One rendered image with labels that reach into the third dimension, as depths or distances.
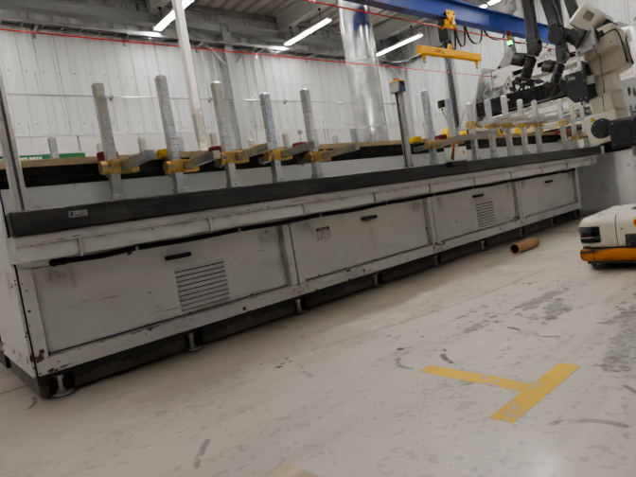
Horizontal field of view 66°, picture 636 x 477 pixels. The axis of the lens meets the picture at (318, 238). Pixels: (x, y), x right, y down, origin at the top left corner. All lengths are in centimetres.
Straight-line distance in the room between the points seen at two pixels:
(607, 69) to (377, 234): 152
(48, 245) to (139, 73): 850
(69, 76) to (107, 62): 74
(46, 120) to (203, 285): 740
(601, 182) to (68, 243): 512
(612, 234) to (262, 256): 176
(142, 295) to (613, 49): 261
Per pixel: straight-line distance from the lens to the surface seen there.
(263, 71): 1176
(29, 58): 977
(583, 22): 312
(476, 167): 357
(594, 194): 592
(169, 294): 229
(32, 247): 190
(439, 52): 842
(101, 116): 200
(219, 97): 223
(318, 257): 276
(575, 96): 305
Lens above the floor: 57
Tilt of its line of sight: 4 degrees down
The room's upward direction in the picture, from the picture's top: 9 degrees counter-clockwise
